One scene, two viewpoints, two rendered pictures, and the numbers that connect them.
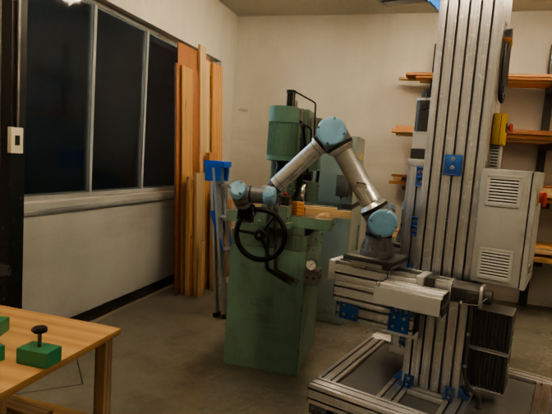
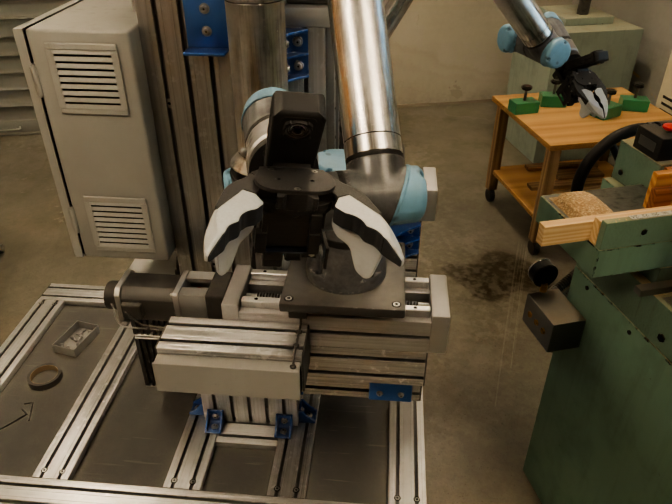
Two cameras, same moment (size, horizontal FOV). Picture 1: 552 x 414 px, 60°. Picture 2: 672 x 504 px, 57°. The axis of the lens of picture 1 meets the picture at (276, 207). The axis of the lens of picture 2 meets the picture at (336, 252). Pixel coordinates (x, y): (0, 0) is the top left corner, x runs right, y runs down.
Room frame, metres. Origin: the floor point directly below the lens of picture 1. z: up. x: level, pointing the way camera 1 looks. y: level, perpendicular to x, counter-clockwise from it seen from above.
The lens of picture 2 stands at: (3.35, -1.17, 1.50)
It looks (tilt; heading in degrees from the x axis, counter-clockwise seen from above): 33 degrees down; 153
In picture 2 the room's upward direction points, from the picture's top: straight up
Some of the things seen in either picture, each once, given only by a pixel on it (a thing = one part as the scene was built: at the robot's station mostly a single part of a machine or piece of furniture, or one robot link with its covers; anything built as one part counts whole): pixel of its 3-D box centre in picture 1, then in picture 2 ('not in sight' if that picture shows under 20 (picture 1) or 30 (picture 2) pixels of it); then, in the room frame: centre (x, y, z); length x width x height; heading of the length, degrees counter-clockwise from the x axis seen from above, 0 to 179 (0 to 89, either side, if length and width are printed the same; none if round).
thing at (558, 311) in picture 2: (313, 275); (551, 319); (2.58, -0.23, 0.58); 0.12 x 0.08 x 0.08; 166
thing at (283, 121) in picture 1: (282, 134); not in sight; (2.78, -0.01, 1.35); 0.18 x 0.18 x 0.31
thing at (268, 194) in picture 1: (263, 195); (523, 38); (2.04, 0.06, 1.05); 0.11 x 0.11 x 0.08; 81
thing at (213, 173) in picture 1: (220, 237); not in sight; (3.57, 0.40, 0.58); 0.27 x 0.25 x 1.16; 75
